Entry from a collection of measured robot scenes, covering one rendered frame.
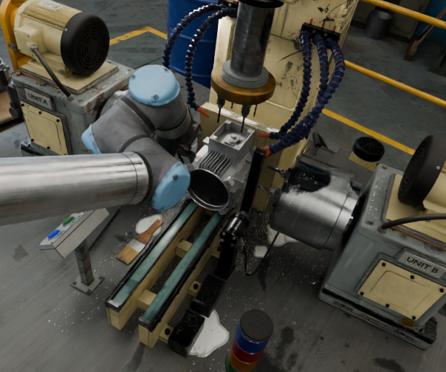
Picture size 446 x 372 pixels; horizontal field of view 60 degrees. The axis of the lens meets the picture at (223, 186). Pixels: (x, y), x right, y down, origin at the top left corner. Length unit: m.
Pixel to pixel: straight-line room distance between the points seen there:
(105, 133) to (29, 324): 0.64
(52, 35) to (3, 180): 0.86
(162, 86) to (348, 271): 0.73
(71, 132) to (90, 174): 0.80
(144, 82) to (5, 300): 0.77
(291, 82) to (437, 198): 0.55
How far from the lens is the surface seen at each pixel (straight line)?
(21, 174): 0.53
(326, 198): 1.07
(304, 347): 1.20
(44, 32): 1.35
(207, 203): 1.24
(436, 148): 1.00
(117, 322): 1.12
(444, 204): 1.05
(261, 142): 1.25
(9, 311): 1.25
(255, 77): 1.05
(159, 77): 0.77
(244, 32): 1.00
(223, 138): 1.21
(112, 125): 0.75
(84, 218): 1.02
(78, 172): 0.56
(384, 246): 1.06
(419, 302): 1.18
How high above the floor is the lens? 1.85
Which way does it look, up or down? 44 degrees down
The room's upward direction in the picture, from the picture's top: 10 degrees clockwise
